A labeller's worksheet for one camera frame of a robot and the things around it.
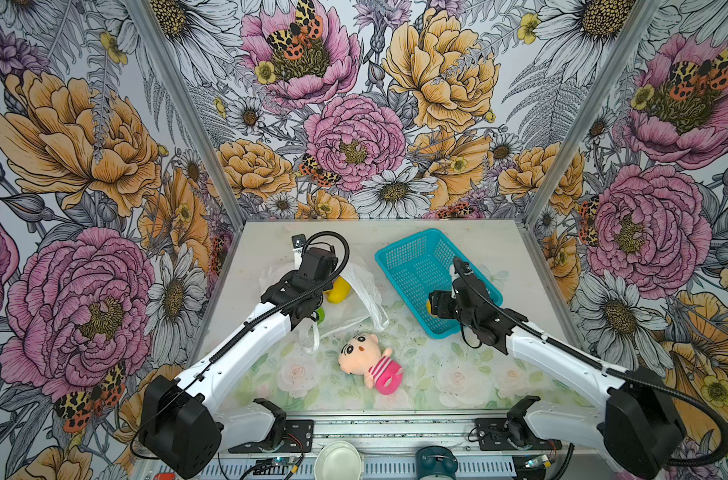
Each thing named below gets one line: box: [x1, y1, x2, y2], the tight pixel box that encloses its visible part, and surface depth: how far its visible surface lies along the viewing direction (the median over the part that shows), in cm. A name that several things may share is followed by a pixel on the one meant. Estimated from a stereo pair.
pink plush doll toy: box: [338, 334, 404, 395], surface depth 81 cm
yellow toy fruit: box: [323, 275, 352, 304], surface depth 99 cm
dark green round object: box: [416, 445, 459, 480], surface depth 66 cm
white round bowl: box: [314, 440, 363, 480], surface depth 71 cm
